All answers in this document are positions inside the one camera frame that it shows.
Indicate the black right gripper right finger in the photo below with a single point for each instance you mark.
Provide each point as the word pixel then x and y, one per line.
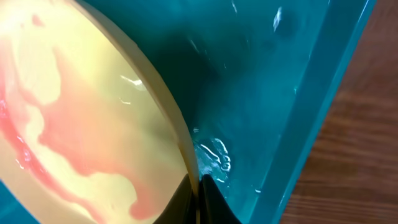
pixel 213 207

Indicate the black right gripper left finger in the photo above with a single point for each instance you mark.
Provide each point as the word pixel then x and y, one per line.
pixel 181 208

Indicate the blue plastic tray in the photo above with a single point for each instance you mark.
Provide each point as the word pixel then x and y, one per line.
pixel 253 81

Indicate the yellow-green plate with red stain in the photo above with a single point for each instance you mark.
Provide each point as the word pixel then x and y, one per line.
pixel 90 132

